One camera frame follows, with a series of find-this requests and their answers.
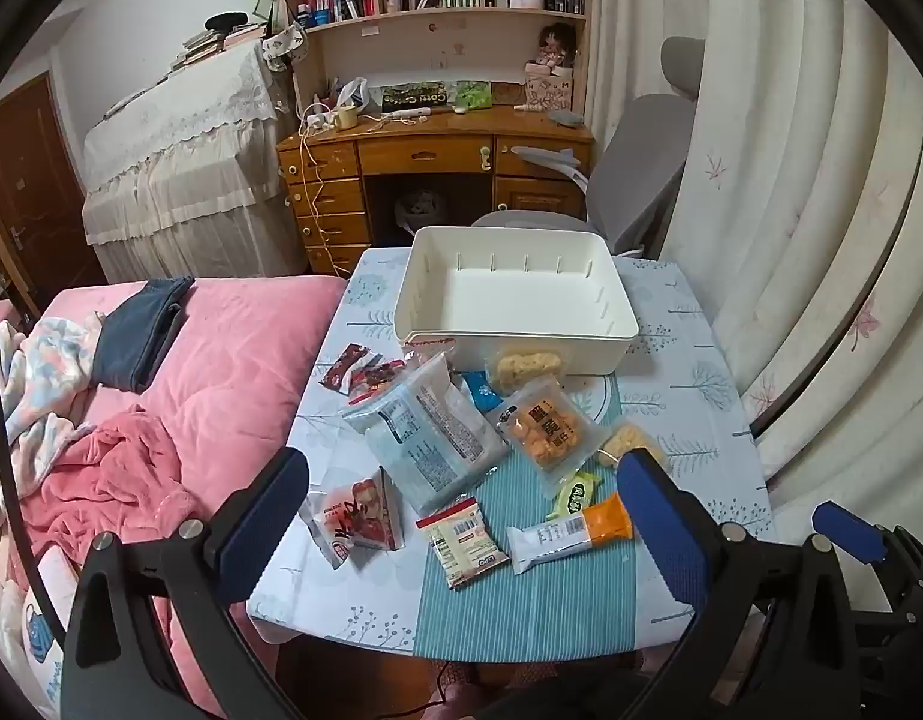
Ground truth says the brown wooden door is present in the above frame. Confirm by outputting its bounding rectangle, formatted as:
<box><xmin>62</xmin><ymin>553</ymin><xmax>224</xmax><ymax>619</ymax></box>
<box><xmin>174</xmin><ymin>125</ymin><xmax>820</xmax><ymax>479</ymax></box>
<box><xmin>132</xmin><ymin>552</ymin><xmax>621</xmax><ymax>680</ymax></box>
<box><xmin>0</xmin><ymin>75</ymin><xmax>106</xmax><ymax>316</ymax></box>

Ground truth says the white floral curtain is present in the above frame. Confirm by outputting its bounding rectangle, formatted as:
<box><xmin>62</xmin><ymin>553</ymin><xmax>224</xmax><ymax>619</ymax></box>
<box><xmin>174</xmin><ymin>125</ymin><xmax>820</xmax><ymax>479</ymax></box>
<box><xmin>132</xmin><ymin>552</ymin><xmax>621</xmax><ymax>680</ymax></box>
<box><xmin>588</xmin><ymin>0</ymin><xmax>923</xmax><ymax>533</ymax></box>

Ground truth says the white blue printed cloth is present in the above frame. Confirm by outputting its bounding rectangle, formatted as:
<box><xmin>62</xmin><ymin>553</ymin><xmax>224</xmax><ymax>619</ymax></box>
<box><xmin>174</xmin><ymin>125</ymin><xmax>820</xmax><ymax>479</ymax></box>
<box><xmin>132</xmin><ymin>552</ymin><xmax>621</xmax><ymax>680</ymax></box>
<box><xmin>11</xmin><ymin>547</ymin><xmax>80</xmax><ymax>720</ymax></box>

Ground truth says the pink fleece cloth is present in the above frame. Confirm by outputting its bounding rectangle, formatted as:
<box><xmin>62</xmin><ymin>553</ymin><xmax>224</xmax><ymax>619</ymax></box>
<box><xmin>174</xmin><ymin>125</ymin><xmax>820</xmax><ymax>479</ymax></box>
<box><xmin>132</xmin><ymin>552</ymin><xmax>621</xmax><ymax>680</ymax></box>
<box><xmin>19</xmin><ymin>405</ymin><xmax>223</xmax><ymax>563</ymax></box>

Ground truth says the clear bag of yellow puffs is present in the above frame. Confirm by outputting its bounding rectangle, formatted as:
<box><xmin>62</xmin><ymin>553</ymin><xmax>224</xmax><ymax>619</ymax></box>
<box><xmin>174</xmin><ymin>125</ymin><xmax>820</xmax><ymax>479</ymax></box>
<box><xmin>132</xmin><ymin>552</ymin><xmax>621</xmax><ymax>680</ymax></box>
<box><xmin>487</xmin><ymin>345</ymin><xmax>567</xmax><ymax>395</ymax></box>

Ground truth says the floral blanket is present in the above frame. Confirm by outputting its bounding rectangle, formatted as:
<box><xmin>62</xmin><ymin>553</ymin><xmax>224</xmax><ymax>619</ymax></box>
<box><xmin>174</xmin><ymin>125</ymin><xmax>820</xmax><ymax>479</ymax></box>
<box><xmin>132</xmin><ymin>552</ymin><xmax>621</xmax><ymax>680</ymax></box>
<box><xmin>0</xmin><ymin>315</ymin><xmax>103</xmax><ymax>518</ymax></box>

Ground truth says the dark red snack packet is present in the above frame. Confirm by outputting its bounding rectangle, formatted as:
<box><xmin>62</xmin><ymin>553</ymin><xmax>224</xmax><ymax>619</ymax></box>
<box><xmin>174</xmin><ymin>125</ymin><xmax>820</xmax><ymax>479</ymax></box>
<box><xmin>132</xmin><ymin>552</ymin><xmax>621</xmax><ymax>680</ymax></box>
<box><xmin>347</xmin><ymin>360</ymin><xmax>410</xmax><ymax>400</ymax></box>

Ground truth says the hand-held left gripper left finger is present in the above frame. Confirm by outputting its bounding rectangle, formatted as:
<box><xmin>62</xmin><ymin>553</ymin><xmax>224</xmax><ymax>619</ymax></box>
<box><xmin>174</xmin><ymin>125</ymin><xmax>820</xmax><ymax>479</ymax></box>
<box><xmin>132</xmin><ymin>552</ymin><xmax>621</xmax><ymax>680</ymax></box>
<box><xmin>60</xmin><ymin>446</ymin><xmax>312</xmax><ymax>720</ymax></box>

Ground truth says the patterned cardboard box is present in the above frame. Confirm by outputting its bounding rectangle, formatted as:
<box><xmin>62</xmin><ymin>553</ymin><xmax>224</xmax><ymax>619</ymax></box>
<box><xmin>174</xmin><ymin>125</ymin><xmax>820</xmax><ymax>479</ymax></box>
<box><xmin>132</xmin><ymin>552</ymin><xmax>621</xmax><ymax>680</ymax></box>
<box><xmin>522</xmin><ymin>73</ymin><xmax>575</xmax><ymax>112</ymax></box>

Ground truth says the orange and white snack bar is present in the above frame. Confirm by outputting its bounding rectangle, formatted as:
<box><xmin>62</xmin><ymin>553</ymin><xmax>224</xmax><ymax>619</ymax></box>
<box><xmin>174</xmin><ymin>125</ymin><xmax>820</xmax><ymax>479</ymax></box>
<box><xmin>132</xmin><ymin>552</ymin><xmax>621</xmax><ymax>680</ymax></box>
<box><xmin>506</xmin><ymin>493</ymin><xmax>635</xmax><ymax>576</ymax></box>

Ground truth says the white plastic bag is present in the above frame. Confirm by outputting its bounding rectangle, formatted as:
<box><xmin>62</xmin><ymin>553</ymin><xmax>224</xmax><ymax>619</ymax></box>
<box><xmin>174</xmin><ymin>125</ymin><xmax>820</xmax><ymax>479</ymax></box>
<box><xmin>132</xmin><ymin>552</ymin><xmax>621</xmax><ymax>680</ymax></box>
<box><xmin>335</xmin><ymin>77</ymin><xmax>372</xmax><ymax>113</ymax></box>

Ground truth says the stack of books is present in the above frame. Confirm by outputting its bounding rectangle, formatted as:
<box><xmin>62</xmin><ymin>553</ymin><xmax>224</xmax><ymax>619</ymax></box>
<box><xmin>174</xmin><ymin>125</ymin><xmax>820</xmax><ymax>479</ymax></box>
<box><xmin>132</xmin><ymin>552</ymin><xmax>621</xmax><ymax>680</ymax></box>
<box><xmin>165</xmin><ymin>22</ymin><xmax>271</xmax><ymax>74</ymax></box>

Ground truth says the wooden bookshelf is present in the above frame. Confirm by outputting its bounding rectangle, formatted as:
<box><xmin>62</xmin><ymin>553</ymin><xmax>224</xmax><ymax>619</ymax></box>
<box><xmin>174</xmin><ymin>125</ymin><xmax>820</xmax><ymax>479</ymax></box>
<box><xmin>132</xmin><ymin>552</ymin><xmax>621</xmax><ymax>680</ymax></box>
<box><xmin>277</xmin><ymin>0</ymin><xmax>593</xmax><ymax>113</ymax></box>

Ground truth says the large pale blue snack packet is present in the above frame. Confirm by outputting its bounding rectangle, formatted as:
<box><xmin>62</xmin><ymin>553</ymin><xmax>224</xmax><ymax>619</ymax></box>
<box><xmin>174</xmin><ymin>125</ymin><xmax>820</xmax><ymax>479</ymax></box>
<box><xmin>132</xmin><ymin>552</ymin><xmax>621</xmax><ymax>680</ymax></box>
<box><xmin>342</xmin><ymin>352</ymin><xmax>511</xmax><ymax>515</ymax></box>

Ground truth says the red patterned snack packet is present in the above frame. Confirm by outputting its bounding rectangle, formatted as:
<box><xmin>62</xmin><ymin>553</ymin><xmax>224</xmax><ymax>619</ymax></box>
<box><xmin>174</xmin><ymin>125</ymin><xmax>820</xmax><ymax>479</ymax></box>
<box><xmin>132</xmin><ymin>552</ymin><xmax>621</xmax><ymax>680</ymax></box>
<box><xmin>318</xmin><ymin>343</ymin><xmax>372</xmax><ymax>391</ymax></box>

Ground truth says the dark snack bag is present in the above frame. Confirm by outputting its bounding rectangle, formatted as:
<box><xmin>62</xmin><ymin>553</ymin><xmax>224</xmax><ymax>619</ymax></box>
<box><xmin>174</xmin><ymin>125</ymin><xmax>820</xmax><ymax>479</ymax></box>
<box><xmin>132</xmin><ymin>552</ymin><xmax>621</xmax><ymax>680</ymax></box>
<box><xmin>381</xmin><ymin>81</ymin><xmax>449</xmax><ymax>112</ymax></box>

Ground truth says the white plastic storage box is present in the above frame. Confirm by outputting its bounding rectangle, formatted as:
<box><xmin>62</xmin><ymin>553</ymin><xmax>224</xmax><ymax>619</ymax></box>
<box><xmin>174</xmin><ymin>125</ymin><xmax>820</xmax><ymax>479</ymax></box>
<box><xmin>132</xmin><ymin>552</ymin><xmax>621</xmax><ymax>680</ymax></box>
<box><xmin>392</xmin><ymin>226</ymin><xmax>640</xmax><ymax>376</ymax></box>

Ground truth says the white red cartoon snack bag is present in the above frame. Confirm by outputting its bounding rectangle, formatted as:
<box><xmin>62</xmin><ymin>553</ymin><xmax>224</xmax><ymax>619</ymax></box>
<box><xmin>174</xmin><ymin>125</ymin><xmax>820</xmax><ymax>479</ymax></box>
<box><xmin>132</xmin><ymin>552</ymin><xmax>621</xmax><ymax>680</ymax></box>
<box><xmin>300</xmin><ymin>467</ymin><xmax>406</xmax><ymax>569</ymax></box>

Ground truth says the doll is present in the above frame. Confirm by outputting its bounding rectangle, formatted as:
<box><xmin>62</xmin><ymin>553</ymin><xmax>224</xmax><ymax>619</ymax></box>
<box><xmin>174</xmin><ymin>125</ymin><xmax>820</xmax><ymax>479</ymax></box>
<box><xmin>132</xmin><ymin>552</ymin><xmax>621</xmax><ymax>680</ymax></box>
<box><xmin>532</xmin><ymin>22</ymin><xmax>578</xmax><ymax>80</ymax></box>

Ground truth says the small blue snack packet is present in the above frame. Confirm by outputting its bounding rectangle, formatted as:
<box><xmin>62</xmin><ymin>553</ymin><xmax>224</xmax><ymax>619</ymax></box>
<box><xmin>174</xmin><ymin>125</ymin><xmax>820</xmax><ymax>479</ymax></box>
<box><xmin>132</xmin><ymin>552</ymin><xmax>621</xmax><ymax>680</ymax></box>
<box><xmin>461</xmin><ymin>370</ymin><xmax>503</xmax><ymax>412</ymax></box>

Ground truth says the pink blanket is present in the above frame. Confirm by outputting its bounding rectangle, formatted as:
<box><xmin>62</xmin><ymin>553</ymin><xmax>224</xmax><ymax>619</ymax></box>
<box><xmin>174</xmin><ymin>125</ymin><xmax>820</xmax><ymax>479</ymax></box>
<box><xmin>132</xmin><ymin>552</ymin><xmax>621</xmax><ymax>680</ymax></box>
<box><xmin>0</xmin><ymin>275</ymin><xmax>350</xmax><ymax>720</ymax></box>

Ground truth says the clear bag of orange crackers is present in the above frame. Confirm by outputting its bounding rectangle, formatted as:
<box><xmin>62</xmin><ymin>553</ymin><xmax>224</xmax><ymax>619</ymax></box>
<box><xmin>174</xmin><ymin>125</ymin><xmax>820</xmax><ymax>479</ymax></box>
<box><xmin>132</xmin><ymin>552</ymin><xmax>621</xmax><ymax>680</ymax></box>
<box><xmin>497</xmin><ymin>376</ymin><xmax>605</xmax><ymax>496</ymax></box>

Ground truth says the grey office chair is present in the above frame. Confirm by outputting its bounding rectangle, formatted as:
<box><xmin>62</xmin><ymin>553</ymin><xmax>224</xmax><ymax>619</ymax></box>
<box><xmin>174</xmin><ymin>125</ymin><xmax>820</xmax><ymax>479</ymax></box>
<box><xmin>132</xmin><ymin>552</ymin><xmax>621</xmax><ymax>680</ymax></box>
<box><xmin>472</xmin><ymin>36</ymin><xmax>706</xmax><ymax>256</ymax></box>

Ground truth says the white cable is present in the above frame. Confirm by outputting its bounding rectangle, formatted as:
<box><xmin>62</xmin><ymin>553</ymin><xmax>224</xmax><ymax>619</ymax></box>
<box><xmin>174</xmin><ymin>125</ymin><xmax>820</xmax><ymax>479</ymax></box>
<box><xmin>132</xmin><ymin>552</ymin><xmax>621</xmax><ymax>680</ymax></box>
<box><xmin>285</xmin><ymin>101</ymin><xmax>335</xmax><ymax>271</ymax></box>

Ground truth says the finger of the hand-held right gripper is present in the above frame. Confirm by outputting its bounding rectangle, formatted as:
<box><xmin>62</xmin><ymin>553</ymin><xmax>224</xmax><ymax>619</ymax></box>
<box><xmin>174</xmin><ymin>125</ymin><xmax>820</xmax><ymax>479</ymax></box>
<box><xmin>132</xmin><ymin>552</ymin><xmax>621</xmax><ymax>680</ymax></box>
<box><xmin>812</xmin><ymin>500</ymin><xmax>923</xmax><ymax>616</ymax></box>

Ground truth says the dark blue clothing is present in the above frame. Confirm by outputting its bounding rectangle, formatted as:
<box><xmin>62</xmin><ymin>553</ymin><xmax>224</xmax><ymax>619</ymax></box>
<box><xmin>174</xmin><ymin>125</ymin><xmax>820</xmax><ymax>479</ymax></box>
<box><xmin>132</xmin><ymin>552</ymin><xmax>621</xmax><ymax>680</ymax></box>
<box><xmin>92</xmin><ymin>277</ymin><xmax>196</xmax><ymax>393</ymax></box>

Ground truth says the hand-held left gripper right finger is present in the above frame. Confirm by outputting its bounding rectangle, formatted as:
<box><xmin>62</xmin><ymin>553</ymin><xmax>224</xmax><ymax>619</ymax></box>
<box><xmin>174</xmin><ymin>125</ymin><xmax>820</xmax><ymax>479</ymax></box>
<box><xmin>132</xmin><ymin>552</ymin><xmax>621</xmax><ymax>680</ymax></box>
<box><xmin>615</xmin><ymin>446</ymin><xmax>859</xmax><ymax>720</ymax></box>

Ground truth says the beige cracker packet red label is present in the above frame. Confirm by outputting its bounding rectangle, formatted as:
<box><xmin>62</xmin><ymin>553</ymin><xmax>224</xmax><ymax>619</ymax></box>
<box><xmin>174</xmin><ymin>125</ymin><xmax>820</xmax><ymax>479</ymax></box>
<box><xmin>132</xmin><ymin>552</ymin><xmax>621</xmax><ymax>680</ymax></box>
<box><xmin>416</xmin><ymin>496</ymin><xmax>511</xmax><ymax>590</ymax></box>

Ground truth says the wooden desk with drawers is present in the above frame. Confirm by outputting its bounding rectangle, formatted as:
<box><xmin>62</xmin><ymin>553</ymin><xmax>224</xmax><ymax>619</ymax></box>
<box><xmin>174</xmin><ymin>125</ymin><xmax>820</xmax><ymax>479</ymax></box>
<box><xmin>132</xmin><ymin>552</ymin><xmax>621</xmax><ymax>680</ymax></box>
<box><xmin>276</xmin><ymin>105</ymin><xmax>597</xmax><ymax>276</ymax></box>

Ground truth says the green candy packet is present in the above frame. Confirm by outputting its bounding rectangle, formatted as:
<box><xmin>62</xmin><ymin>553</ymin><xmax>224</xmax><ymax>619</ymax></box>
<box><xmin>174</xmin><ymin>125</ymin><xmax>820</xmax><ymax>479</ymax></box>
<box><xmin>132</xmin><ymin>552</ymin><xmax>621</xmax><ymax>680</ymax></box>
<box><xmin>547</xmin><ymin>470</ymin><xmax>601</xmax><ymax>518</ymax></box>

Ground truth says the white lace cover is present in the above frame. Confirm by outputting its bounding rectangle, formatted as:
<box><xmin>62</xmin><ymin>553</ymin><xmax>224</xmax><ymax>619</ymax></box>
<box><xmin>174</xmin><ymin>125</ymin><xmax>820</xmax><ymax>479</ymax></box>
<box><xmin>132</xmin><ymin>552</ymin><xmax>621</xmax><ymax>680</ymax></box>
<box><xmin>81</xmin><ymin>37</ymin><xmax>297</xmax><ymax>282</ymax></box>

